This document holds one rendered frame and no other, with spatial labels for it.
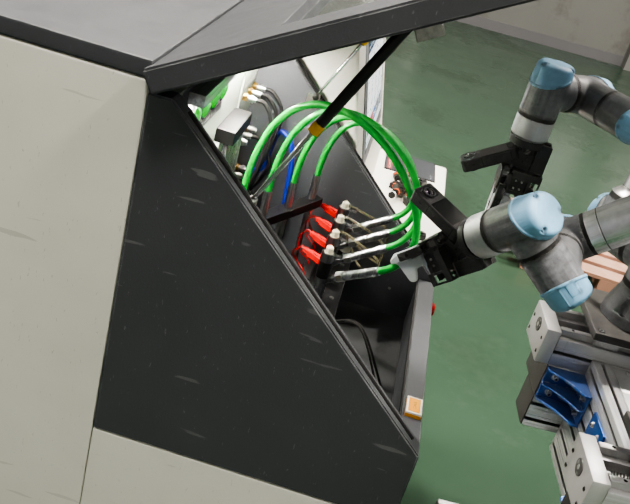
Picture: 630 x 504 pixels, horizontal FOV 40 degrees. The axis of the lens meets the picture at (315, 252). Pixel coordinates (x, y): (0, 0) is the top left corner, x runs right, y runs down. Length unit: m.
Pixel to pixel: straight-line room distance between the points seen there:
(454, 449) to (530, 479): 0.28
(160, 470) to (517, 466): 1.83
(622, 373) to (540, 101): 0.69
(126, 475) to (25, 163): 0.63
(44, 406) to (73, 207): 0.42
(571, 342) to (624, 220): 0.62
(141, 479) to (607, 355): 1.06
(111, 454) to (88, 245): 0.43
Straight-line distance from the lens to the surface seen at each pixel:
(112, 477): 1.73
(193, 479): 1.67
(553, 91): 1.70
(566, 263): 1.36
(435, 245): 1.46
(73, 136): 1.40
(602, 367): 2.07
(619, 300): 2.04
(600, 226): 1.46
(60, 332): 1.57
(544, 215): 1.32
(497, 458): 3.25
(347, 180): 2.01
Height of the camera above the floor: 1.89
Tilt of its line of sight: 27 degrees down
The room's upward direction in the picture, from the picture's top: 16 degrees clockwise
